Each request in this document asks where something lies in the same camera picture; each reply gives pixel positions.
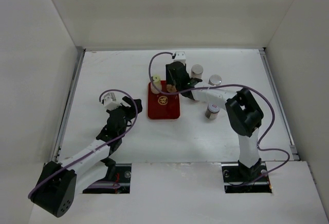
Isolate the pink cap condiment bottle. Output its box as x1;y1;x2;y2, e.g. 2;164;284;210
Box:
167;84;177;93

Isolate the tall silver cap spice bottle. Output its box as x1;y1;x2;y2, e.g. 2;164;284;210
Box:
208;74;222;86

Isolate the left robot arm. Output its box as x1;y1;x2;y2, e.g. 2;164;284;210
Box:
28;96;142;218

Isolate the red label jar front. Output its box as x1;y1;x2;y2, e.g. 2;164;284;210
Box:
205;103;221;120

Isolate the yellow cap condiment bottle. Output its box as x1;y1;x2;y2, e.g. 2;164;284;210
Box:
150;74;162;95

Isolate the purple cable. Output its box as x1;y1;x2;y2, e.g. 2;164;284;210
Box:
148;51;291;183
27;89;139;201

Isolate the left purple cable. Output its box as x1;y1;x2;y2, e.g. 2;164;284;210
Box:
27;89;139;201

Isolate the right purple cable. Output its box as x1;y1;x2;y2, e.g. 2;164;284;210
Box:
148;51;291;183

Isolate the blue label silver cap bottle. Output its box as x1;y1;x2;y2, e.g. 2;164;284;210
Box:
190;64;204;79

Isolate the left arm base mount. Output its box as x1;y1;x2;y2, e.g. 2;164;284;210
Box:
82;158;132;194

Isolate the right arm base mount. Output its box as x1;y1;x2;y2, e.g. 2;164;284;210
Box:
222;162;272;194

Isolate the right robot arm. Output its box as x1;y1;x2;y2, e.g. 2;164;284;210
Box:
166;61;264;181

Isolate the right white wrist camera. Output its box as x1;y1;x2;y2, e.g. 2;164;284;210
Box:
172;51;186;65

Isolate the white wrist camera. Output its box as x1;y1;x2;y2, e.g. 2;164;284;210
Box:
101;92;121;111
172;51;186;65

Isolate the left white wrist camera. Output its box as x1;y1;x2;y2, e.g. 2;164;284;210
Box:
101;92;121;111

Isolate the red lacquer tray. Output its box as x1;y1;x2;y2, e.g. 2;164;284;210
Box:
147;83;180;120

